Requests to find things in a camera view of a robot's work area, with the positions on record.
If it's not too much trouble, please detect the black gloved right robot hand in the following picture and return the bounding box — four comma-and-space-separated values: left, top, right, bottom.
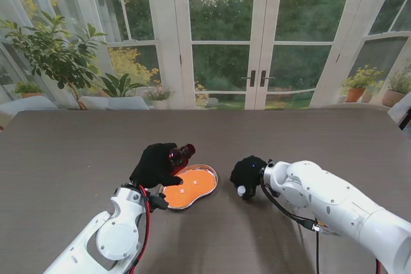
230, 155, 269, 203

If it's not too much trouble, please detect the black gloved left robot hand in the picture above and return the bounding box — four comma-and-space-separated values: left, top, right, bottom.
129, 142, 184, 189

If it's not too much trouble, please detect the red transparent sample bottle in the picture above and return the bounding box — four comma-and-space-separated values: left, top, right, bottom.
168, 143, 197, 175

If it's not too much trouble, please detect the kidney steel tray orange liner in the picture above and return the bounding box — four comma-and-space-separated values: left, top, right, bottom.
159, 164, 220, 211

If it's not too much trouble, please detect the printed garden window backdrop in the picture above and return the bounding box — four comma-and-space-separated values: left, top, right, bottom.
0, 0, 411, 111

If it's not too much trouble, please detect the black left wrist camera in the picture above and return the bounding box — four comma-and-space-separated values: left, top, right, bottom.
150, 192, 170, 211

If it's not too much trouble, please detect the red cable on left arm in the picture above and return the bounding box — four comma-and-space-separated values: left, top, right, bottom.
127, 185, 152, 274

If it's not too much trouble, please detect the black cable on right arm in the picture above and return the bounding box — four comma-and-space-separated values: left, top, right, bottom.
259, 177, 322, 274

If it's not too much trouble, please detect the white panel with black frame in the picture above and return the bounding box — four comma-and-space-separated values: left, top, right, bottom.
387, 92, 411, 131

